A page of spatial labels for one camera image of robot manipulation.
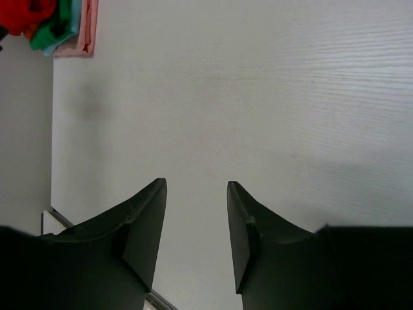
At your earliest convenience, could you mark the folded mint t shirt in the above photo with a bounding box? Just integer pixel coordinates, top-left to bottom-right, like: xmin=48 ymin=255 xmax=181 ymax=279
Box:
xmin=42 ymin=0 xmax=82 ymax=57

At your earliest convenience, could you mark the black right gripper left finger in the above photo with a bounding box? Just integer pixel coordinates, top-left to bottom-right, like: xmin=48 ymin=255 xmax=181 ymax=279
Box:
xmin=1 ymin=178 xmax=167 ymax=309

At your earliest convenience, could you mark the folded green t shirt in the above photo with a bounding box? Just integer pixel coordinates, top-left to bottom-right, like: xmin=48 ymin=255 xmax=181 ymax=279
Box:
xmin=29 ymin=0 xmax=72 ymax=51

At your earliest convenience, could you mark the red t shirt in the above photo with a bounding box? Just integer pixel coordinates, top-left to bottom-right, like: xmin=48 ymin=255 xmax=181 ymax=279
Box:
xmin=1 ymin=0 xmax=57 ymax=36

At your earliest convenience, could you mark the folded pink t shirt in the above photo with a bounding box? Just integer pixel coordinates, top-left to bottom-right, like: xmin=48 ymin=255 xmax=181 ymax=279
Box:
xmin=52 ymin=0 xmax=99 ymax=57

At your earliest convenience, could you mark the folded orange t shirt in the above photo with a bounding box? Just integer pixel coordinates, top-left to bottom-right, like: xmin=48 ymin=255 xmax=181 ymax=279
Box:
xmin=22 ymin=25 xmax=39 ymax=41

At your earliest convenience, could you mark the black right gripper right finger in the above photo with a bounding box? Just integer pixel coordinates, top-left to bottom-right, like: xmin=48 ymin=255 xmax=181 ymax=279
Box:
xmin=227 ymin=181 xmax=412 ymax=309

